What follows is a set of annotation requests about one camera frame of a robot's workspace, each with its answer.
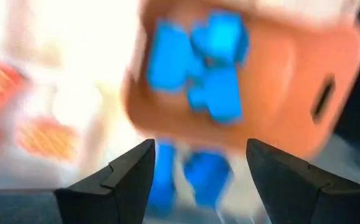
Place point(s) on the orange plastic bin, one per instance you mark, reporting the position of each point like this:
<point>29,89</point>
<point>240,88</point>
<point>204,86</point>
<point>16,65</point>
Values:
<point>276,93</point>

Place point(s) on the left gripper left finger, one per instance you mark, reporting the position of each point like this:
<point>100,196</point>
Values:
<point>117,193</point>

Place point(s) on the dark blue toy block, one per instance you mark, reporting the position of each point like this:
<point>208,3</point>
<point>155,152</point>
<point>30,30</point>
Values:
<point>162,177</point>
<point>208,177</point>

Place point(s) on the light blue toy block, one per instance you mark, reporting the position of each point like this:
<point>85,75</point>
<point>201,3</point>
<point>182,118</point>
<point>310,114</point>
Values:
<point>170,59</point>
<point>220,37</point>
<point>220,96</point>

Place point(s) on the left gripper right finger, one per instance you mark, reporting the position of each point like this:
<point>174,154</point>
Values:
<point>292,193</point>

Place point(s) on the clear plastic bin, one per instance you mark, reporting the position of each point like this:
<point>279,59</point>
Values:
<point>180,186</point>
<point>74,93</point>

